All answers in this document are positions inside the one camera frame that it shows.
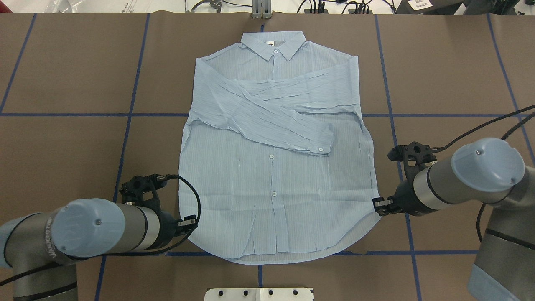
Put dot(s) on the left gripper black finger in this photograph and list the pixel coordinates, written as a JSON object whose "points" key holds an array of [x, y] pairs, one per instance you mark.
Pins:
{"points": [[187, 224]]}

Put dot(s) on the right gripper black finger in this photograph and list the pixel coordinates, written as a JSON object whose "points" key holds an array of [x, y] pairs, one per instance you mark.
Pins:
{"points": [[382, 207]]}

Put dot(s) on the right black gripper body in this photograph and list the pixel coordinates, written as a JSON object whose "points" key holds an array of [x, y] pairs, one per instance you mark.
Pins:
{"points": [[403, 198]]}

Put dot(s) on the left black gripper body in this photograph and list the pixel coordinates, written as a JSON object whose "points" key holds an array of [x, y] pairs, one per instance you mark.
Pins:
{"points": [[169, 226]]}

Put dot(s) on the light blue button-up shirt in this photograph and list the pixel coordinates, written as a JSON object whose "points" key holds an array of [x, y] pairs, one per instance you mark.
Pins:
{"points": [[277, 149]]}

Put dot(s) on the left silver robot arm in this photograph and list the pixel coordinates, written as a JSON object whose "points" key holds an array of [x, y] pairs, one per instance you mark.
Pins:
{"points": [[43, 249]]}

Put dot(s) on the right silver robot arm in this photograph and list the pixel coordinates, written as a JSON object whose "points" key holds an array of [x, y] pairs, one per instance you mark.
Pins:
{"points": [[489, 171]]}

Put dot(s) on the black box white label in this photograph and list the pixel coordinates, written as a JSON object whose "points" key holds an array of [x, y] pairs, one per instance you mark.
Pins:
{"points": [[428, 7]]}

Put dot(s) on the clear plastic bag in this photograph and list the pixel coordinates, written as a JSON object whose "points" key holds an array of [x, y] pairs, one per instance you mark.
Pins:
{"points": [[91, 6]]}

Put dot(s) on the white pedestal column with base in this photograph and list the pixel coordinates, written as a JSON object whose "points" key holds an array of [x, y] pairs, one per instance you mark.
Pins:
{"points": [[260, 294]]}

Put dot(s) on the aluminium frame post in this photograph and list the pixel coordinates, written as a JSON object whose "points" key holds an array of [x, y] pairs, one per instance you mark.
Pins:
{"points": [[262, 9]]}

